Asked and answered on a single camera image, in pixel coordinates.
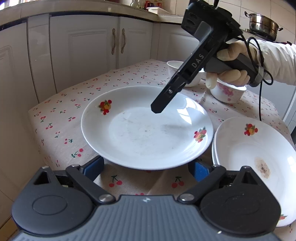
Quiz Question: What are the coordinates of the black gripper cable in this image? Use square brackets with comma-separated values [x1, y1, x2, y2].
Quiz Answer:
[240, 32, 275, 122]

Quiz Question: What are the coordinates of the right gloved hand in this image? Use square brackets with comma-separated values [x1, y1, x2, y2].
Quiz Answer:
[205, 40, 259, 89]

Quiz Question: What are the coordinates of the far deep fruit plate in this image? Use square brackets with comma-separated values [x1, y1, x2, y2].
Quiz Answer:
[211, 133, 220, 165]

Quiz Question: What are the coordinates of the floral bowl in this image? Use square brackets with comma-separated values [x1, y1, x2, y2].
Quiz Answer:
[210, 79, 247, 103]
[166, 60, 206, 88]

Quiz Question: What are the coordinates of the white sleeved right forearm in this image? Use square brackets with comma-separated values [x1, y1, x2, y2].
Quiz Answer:
[258, 40, 295, 86]

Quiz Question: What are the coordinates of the white plastic tray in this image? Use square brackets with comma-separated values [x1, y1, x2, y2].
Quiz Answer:
[147, 6, 171, 15]

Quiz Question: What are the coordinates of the steel cooking pot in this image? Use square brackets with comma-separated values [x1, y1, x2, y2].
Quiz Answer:
[244, 11, 283, 42]

